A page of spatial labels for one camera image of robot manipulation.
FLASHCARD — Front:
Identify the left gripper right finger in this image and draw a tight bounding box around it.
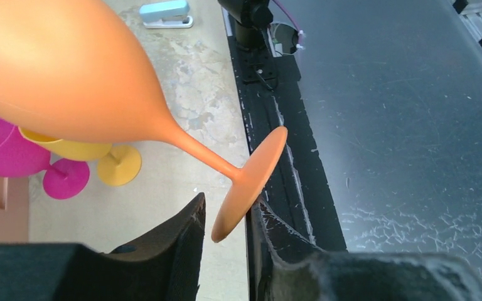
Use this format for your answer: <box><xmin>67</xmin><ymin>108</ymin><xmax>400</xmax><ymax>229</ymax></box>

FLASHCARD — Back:
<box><xmin>252</xmin><ymin>199</ymin><xmax>482</xmax><ymax>300</ymax></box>

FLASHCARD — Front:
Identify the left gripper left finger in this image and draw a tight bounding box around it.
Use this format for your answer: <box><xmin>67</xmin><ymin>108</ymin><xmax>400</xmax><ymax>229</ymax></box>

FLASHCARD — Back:
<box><xmin>0</xmin><ymin>193</ymin><xmax>206</xmax><ymax>300</ymax></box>

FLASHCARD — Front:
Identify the yellow plastic wine glass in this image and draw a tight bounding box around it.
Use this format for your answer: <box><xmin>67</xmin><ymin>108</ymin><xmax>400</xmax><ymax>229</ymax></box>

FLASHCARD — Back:
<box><xmin>19</xmin><ymin>127</ymin><xmax>142</xmax><ymax>186</ymax></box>

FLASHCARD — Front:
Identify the magenta plastic wine glass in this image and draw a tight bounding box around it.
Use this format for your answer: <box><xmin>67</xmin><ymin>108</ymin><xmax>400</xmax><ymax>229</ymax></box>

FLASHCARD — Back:
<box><xmin>0</xmin><ymin>119</ymin><xmax>90</xmax><ymax>199</ymax></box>

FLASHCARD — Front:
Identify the orange plastic wine glass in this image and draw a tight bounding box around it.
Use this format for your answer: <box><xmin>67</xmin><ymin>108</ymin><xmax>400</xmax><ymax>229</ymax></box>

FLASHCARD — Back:
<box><xmin>0</xmin><ymin>1</ymin><xmax>287</xmax><ymax>242</ymax></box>

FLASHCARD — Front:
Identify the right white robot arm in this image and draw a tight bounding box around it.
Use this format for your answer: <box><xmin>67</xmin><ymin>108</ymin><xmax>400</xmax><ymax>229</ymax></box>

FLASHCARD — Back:
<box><xmin>218</xmin><ymin>0</ymin><xmax>274</xmax><ymax>51</ymax></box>

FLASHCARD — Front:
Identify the peach desk organizer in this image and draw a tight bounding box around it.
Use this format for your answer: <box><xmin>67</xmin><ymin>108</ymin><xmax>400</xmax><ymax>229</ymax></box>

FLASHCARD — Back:
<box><xmin>0</xmin><ymin>177</ymin><xmax>29</xmax><ymax>243</ymax></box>

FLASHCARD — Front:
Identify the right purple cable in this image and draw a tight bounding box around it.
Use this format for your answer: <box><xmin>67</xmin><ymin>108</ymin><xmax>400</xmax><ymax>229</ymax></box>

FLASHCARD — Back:
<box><xmin>270</xmin><ymin>0</ymin><xmax>306</xmax><ymax>53</ymax></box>

